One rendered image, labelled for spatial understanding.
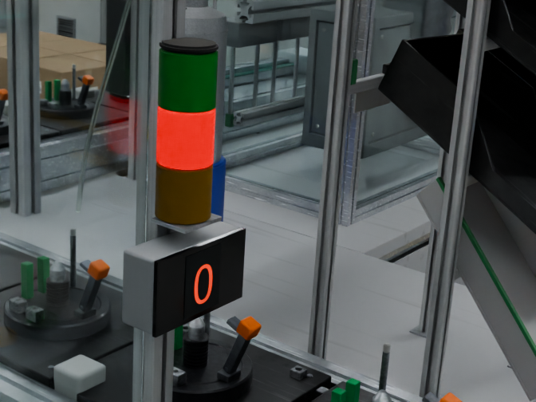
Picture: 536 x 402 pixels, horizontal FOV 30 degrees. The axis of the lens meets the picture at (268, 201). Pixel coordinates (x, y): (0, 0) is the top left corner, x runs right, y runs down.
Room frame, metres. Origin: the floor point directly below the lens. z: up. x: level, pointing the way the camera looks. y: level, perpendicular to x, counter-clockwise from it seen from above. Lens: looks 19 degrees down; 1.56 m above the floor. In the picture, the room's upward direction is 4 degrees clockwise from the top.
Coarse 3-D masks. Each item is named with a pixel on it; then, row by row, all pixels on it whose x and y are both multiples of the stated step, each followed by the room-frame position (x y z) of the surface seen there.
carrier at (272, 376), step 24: (192, 336) 1.07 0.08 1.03; (216, 336) 1.19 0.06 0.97; (192, 360) 1.06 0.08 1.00; (216, 360) 1.09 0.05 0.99; (264, 360) 1.13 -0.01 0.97; (288, 360) 1.14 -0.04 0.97; (192, 384) 1.02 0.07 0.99; (216, 384) 1.03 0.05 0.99; (240, 384) 1.03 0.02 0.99; (264, 384) 1.07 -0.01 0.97; (288, 384) 1.07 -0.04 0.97; (312, 384) 1.08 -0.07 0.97
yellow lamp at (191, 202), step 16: (160, 176) 0.82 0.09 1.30; (176, 176) 0.82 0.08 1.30; (192, 176) 0.82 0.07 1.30; (208, 176) 0.83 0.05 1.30; (160, 192) 0.82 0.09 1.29; (176, 192) 0.82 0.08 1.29; (192, 192) 0.82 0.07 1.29; (208, 192) 0.83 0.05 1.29; (160, 208) 0.82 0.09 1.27; (176, 208) 0.82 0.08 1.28; (192, 208) 0.82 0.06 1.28; (208, 208) 0.83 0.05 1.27
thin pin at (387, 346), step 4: (384, 344) 0.99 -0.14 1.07; (388, 344) 0.99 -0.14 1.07; (384, 348) 0.98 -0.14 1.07; (388, 348) 0.98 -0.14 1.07; (384, 352) 0.98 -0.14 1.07; (388, 352) 0.98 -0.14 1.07; (384, 356) 0.98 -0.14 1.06; (388, 356) 0.99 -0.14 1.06; (384, 360) 0.98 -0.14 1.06; (388, 360) 0.99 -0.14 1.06; (384, 364) 0.98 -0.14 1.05; (380, 368) 0.99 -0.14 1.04; (384, 368) 0.98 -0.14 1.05; (380, 372) 0.99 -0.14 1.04; (384, 372) 0.98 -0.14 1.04; (380, 376) 0.99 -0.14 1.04; (384, 376) 0.98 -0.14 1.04; (380, 380) 0.99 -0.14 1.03; (384, 380) 0.98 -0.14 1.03; (380, 384) 0.99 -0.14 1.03; (384, 384) 0.98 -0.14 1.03; (380, 388) 0.98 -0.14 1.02; (384, 388) 0.98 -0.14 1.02
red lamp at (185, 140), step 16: (160, 112) 0.83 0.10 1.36; (176, 112) 0.82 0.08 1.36; (192, 112) 0.82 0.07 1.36; (208, 112) 0.83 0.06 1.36; (160, 128) 0.83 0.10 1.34; (176, 128) 0.82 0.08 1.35; (192, 128) 0.82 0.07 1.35; (208, 128) 0.83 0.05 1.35; (160, 144) 0.83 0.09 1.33; (176, 144) 0.82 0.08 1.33; (192, 144) 0.82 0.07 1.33; (208, 144) 0.83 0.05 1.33; (160, 160) 0.83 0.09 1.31; (176, 160) 0.82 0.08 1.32; (192, 160) 0.82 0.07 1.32; (208, 160) 0.83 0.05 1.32
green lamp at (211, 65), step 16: (160, 48) 0.84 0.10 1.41; (160, 64) 0.83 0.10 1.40; (176, 64) 0.82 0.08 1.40; (192, 64) 0.82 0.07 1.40; (208, 64) 0.82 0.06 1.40; (160, 80) 0.83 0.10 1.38; (176, 80) 0.82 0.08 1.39; (192, 80) 0.82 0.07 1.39; (208, 80) 0.82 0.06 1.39; (160, 96) 0.83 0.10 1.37; (176, 96) 0.82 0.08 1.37; (192, 96) 0.82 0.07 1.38; (208, 96) 0.83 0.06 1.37
